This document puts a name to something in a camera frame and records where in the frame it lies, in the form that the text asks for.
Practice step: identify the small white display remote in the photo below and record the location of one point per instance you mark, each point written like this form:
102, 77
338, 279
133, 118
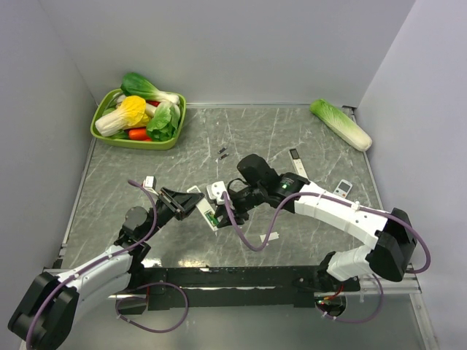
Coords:
343, 188

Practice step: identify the green plastic basket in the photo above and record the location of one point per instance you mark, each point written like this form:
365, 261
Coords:
110, 102

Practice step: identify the green white napa cabbage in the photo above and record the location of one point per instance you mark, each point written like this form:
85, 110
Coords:
341, 124

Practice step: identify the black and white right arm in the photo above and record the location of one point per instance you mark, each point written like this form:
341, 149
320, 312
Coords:
388, 239

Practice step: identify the green AAA battery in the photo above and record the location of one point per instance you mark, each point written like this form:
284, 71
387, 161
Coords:
212, 219

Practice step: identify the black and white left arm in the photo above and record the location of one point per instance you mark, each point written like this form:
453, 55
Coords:
53, 303

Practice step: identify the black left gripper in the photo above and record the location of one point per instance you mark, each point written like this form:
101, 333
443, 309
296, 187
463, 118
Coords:
179, 203

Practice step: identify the white battery cover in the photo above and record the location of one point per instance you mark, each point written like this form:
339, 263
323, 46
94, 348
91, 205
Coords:
272, 236

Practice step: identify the green leafy toy lettuce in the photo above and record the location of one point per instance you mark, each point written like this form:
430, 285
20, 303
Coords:
165, 122

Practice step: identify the red toy pepper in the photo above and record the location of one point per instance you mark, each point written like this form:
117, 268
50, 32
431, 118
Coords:
153, 103

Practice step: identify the toy bok choy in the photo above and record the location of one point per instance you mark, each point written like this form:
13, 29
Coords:
134, 84

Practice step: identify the orange toy carrot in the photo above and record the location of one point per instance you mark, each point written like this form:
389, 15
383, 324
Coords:
138, 134

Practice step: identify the yellow toy napa cabbage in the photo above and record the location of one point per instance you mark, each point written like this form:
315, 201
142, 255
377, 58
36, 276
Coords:
131, 113

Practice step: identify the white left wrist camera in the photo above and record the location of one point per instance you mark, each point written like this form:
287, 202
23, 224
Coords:
149, 183

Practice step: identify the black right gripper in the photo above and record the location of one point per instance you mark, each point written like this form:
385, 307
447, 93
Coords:
238, 214

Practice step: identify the slim white remote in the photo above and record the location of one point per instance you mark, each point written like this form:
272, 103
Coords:
297, 163

